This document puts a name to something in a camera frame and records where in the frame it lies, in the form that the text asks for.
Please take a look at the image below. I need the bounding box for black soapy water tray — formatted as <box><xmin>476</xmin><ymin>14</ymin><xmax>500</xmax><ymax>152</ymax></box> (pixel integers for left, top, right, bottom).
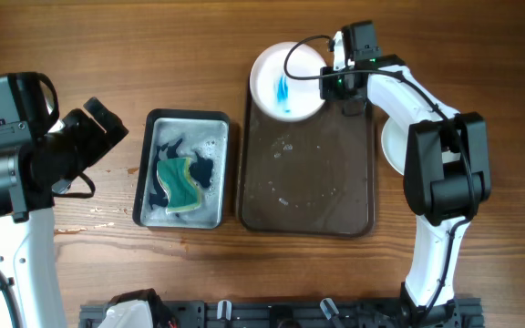
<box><xmin>132</xmin><ymin>109</ymin><xmax>231</xmax><ymax>229</ymax></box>

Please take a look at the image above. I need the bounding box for white plate blue streak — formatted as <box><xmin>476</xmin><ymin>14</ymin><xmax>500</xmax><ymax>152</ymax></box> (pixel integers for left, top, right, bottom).
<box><xmin>250</xmin><ymin>42</ymin><xmax>324</xmax><ymax>122</ymax></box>

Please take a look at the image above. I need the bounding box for brown serving tray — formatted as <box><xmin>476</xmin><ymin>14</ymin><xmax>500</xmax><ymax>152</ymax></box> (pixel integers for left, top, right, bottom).
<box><xmin>236</xmin><ymin>97</ymin><xmax>376</xmax><ymax>239</ymax></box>

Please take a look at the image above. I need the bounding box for green yellow sponge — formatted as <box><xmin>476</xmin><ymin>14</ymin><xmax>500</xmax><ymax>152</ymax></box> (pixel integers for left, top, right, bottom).
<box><xmin>156</xmin><ymin>158</ymin><xmax>201</xmax><ymax>213</ymax></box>

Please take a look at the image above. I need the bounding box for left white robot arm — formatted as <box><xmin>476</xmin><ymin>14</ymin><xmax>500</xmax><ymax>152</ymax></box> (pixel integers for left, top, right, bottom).
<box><xmin>0</xmin><ymin>72</ymin><xmax>129</xmax><ymax>327</ymax></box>

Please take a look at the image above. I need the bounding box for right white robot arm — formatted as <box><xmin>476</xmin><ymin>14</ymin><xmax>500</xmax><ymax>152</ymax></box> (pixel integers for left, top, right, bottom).
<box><xmin>320</xmin><ymin>56</ymin><xmax>491</xmax><ymax>322</ymax></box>

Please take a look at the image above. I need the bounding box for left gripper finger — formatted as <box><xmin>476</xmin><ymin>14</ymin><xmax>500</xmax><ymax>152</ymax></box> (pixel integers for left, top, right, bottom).
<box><xmin>98</xmin><ymin>128</ymin><xmax>129</xmax><ymax>159</ymax></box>
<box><xmin>84</xmin><ymin>97</ymin><xmax>128</xmax><ymax>132</ymax></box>

